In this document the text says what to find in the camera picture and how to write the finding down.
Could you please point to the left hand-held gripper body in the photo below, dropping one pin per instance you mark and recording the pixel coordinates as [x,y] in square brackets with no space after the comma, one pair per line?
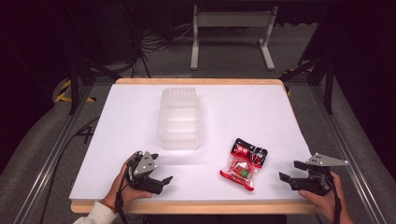
[145,166]

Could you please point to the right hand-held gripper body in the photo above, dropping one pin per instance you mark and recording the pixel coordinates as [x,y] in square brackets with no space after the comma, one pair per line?
[314,179]

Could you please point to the red snack packet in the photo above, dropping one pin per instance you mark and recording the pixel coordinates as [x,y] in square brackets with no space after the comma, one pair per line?
[244,163]

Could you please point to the clear plastic container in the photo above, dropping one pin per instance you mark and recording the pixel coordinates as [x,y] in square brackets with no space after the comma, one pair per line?
[179,119]

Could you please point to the person's right hand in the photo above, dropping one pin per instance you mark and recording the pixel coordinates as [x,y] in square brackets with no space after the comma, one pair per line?
[327,202]

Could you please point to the person's left hand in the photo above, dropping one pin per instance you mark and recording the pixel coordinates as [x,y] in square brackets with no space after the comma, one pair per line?
[126,193]

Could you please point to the wooden table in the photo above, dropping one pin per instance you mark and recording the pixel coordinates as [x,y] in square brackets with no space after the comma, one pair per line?
[199,207]

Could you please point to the white sheet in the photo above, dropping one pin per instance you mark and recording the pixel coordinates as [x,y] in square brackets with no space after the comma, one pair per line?
[249,115]

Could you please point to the black tripod stand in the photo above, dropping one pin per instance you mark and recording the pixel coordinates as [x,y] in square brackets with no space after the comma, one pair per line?
[74,84]
[328,84]

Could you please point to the yellow black hazard tape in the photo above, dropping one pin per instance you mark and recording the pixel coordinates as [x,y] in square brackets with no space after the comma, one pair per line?
[63,93]

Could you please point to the grey metal stand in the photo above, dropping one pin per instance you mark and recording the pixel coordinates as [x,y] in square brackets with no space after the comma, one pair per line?
[233,20]

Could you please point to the aluminium rail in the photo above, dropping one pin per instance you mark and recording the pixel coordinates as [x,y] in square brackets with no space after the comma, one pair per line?
[53,155]
[345,149]

